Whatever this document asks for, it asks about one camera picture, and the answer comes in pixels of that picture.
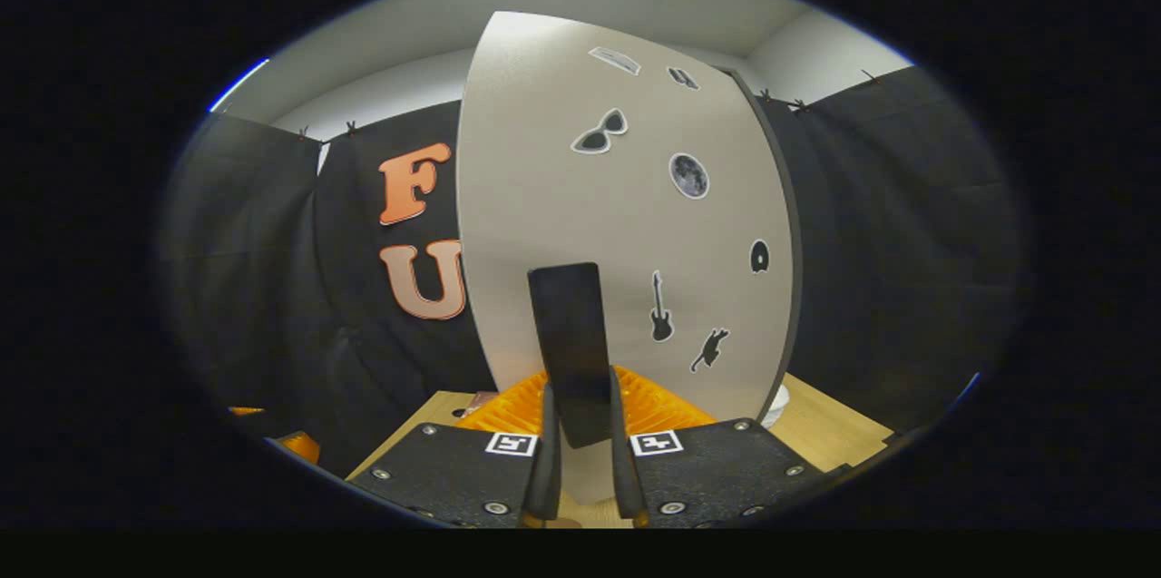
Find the black backdrop cloth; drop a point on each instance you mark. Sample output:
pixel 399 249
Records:
pixel 907 242

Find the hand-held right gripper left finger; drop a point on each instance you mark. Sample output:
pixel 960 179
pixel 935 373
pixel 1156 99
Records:
pixel 550 478

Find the white round object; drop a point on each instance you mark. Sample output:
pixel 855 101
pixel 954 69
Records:
pixel 776 406

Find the light grey cabinet door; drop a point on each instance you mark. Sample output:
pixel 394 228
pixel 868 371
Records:
pixel 544 151

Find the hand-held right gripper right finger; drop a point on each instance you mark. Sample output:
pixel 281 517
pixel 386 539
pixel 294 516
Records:
pixel 624 478

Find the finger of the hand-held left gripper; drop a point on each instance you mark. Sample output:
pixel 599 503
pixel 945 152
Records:
pixel 301 448
pixel 245 411

